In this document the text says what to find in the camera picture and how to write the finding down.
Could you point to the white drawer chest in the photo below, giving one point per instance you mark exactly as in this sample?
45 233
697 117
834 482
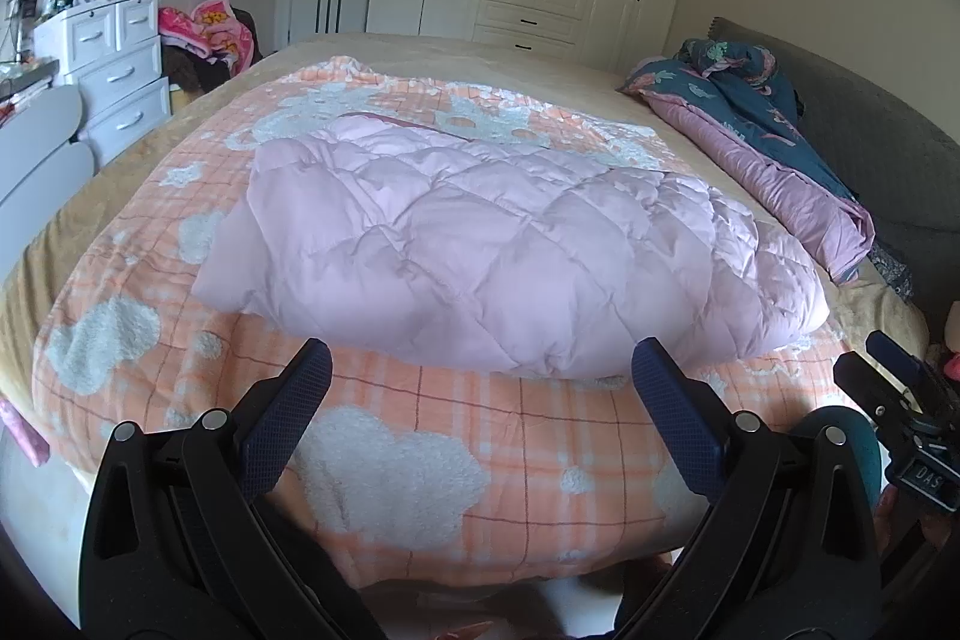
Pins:
110 50

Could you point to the right hand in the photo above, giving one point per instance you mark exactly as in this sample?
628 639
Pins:
917 546

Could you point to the pink patterned clothes pile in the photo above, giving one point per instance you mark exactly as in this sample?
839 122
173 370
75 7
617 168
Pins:
212 31

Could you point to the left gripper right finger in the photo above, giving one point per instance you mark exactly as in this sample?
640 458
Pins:
787 547

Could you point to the pink quilted coat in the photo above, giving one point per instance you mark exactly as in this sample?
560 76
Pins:
511 259

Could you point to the blue and pink duvet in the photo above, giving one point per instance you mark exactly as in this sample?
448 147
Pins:
732 100

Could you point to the white rounded desk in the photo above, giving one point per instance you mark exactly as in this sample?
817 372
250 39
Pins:
42 168

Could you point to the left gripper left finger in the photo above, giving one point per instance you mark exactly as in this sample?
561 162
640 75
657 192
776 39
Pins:
181 542

